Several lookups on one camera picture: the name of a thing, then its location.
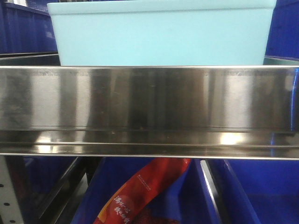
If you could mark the steel divider rail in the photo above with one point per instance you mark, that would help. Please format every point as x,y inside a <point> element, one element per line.
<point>215,204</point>
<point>53,205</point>

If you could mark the stainless steel shelf beam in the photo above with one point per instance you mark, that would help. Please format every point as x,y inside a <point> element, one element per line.
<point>233,112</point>

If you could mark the steel divider rail lower right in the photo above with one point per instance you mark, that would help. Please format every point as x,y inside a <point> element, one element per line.
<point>215,204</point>

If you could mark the steel divider rail lower left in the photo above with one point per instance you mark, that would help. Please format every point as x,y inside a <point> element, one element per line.
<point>53,205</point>

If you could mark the red snack bag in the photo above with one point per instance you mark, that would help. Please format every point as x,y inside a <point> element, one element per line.
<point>140,189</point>

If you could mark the dark blue bin upper right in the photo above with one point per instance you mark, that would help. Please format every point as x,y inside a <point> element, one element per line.
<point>283,38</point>

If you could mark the white perforated rack post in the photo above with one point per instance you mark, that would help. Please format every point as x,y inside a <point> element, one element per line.
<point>9,207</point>

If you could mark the dark blue bin lower centre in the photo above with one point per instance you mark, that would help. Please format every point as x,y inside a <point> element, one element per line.
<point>187,200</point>

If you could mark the dark blue bin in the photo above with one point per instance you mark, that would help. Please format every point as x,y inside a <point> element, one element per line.
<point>258,191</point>
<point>26,27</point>
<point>187,200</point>
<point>45,171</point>
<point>283,38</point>

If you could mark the dark blue bin lower right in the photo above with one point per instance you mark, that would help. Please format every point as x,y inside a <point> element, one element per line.
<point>258,191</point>

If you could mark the light blue plastic bin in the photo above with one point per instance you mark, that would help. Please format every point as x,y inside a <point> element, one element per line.
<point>162,32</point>

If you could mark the dark blue bin lower left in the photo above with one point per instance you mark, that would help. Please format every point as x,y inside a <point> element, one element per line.
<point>45,171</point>

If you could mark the dark blue bin upper left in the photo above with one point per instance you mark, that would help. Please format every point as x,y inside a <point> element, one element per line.
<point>26,27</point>

